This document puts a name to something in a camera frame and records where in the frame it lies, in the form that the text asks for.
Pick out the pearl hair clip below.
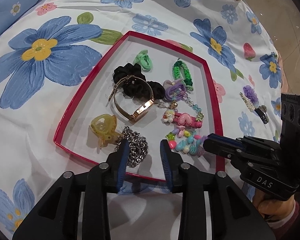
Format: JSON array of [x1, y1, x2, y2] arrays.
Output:
[[239, 92, 255, 112]]

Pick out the red shallow box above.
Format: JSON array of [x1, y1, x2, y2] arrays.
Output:
[[53, 31, 224, 182]]

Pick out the person's right forearm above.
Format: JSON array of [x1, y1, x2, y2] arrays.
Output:
[[262, 197, 300, 240]]

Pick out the person's right hand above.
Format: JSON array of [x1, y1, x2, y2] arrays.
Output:
[[252, 187, 297, 222]]

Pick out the light green hair tie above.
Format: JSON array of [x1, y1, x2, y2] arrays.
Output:
[[132, 50, 154, 72]]

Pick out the purple flower hair accessory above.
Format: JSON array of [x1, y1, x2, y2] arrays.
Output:
[[242, 85, 259, 107]]

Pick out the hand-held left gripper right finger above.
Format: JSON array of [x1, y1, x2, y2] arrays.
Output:
[[159, 139, 275, 240]]

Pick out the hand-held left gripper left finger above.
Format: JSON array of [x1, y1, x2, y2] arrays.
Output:
[[12, 138, 130, 240]]

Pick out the black hair clip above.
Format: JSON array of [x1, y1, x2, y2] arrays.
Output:
[[255, 105, 269, 124]]

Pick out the green braided bracelet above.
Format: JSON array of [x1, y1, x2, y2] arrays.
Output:
[[172, 59, 193, 90]]

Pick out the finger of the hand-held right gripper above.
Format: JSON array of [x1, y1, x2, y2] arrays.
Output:
[[207, 133, 282, 153], [203, 138, 255, 173]]

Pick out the beaded charm chain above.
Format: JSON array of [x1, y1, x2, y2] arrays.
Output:
[[157, 91, 205, 126]]

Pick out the floral bedsheet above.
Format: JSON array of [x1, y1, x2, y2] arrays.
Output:
[[0, 0, 284, 240]]

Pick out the yellow claw hair clip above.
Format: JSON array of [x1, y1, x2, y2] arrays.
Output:
[[90, 114, 122, 148]]

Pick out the colourful bead bracelet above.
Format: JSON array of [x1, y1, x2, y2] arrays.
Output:
[[166, 126, 208, 155]]

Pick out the purple hair tie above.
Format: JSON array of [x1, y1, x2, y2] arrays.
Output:
[[163, 79, 188, 102]]

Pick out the pink heart hair clip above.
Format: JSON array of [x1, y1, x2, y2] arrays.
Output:
[[174, 112, 204, 128]]

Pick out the black scrunchie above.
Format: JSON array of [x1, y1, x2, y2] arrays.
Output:
[[113, 64, 167, 100]]

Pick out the silver chain necklace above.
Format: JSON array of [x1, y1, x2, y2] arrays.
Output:
[[115, 126, 149, 168]]

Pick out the rose gold wristwatch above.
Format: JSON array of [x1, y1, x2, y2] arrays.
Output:
[[108, 75, 156, 122]]

